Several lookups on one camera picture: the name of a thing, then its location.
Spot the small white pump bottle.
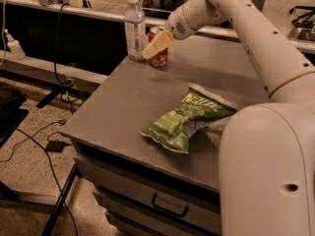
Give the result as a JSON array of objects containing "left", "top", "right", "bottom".
[{"left": 4, "top": 29, "right": 26, "bottom": 59}]

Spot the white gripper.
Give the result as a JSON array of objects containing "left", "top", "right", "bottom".
[{"left": 142, "top": 6, "right": 192, "bottom": 60}]

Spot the black floor cable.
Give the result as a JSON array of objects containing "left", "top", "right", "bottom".
[{"left": 0, "top": 119, "right": 80, "bottom": 236}]

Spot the orange soda can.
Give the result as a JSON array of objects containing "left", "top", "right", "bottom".
[{"left": 148, "top": 27, "right": 168, "bottom": 68}]

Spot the grey drawer cabinet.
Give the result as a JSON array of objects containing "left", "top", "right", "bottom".
[{"left": 72, "top": 141, "right": 222, "bottom": 236}]

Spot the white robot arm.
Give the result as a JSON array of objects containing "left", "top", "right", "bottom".
[{"left": 143, "top": 0, "right": 315, "bottom": 236}]

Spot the metal divider rail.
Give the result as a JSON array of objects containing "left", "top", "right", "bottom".
[{"left": 0, "top": 0, "right": 315, "bottom": 54}]

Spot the clear plastic water bottle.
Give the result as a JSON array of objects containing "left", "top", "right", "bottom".
[{"left": 124, "top": 0, "right": 147, "bottom": 61}]

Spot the black power adapter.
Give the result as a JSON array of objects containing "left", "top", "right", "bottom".
[{"left": 45, "top": 141, "right": 65, "bottom": 152}]

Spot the black drawer handle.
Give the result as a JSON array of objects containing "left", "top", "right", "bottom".
[{"left": 151, "top": 194, "right": 189, "bottom": 218}]

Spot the green chip bag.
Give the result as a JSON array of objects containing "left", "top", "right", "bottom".
[{"left": 141, "top": 84, "right": 237, "bottom": 153}]

